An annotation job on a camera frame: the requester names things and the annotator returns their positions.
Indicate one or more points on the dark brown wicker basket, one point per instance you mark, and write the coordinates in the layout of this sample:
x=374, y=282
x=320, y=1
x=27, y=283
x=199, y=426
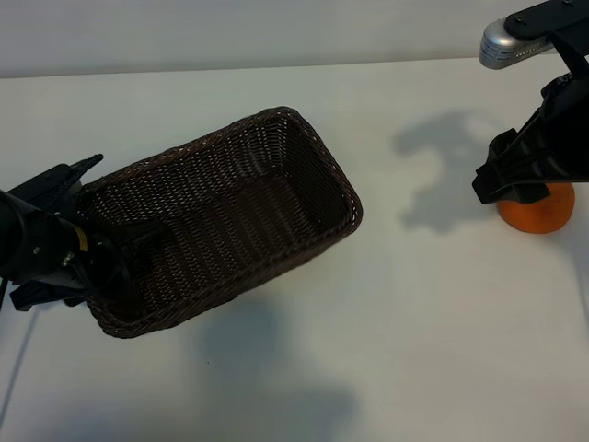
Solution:
x=230, y=216

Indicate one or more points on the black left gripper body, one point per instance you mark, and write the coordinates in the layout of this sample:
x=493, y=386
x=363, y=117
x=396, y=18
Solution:
x=103, y=267

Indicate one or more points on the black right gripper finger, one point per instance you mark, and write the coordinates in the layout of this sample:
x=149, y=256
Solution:
x=524, y=138
x=515, y=177

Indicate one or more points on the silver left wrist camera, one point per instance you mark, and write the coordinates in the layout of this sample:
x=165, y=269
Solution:
x=77, y=186

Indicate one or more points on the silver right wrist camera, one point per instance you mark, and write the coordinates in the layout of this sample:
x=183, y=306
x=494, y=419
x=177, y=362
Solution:
x=499, y=48

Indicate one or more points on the black right camera mount bracket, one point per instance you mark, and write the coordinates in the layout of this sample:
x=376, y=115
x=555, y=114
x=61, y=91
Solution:
x=552, y=16

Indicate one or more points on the black left camera mount bracket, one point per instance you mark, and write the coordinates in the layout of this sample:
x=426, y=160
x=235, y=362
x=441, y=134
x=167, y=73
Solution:
x=41, y=184

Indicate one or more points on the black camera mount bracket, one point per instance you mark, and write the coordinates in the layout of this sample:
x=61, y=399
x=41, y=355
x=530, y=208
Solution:
x=41, y=184
x=552, y=16

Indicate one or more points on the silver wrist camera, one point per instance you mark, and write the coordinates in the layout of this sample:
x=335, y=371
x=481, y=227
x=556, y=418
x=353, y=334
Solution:
x=77, y=186
x=499, y=48

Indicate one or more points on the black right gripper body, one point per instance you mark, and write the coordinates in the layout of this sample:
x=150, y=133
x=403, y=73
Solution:
x=573, y=131

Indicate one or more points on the orange fruit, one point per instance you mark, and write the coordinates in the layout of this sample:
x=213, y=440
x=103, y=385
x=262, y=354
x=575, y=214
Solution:
x=538, y=216

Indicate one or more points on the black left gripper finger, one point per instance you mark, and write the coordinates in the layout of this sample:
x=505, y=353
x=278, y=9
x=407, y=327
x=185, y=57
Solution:
x=142, y=237

